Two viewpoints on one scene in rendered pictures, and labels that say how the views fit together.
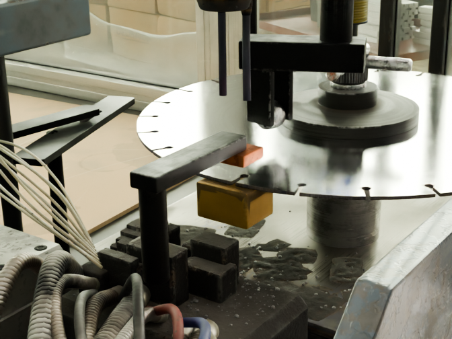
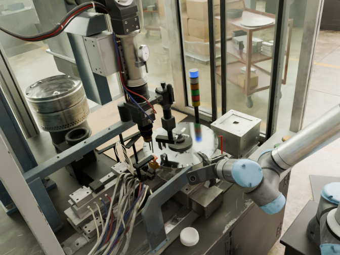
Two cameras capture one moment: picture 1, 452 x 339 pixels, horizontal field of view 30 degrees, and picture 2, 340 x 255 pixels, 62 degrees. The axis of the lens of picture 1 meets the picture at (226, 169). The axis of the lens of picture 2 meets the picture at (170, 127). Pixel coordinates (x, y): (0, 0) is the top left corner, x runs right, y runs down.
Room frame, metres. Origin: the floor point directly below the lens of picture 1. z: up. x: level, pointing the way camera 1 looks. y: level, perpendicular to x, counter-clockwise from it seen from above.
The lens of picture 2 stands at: (-0.35, -0.31, 1.69)
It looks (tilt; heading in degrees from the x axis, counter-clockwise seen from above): 33 degrees down; 14
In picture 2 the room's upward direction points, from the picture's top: 8 degrees counter-clockwise
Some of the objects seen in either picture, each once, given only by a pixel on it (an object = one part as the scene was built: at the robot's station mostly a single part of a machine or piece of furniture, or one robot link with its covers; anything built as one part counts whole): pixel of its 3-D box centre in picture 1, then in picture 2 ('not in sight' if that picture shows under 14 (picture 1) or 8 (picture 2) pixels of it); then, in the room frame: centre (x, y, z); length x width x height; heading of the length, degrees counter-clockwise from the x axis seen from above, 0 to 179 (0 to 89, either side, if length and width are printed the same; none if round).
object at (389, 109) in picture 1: (347, 101); (179, 140); (0.64, -0.10, 0.96); 0.11 x 0.11 x 0.03
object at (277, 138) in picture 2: not in sight; (274, 159); (0.69, -0.51, 0.82); 0.28 x 0.11 x 0.15; 145
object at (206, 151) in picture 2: not in sight; (203, 152); (0.49, -0.21, 1.01); 0.09 x 0.06 x 0.03; 34
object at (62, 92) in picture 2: not in sight; (63, 113); (0.93, 0.64, 0.93); 0.31 x 0.31 x 0.36
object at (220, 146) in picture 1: (198, 201); (146, 166); (0.48, 0.02, 0.95); 0.10 x 0.03 x 0.07; 145
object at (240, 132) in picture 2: not in sight; (235, 134); (0.87, -0.34, 0.82); 0.18 x 0.18 x 0.15; 55
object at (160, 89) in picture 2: not in sight; (166, 106); (0.56, -0.08, 1.17); 0.06 x 0.05 x 0.20; 136
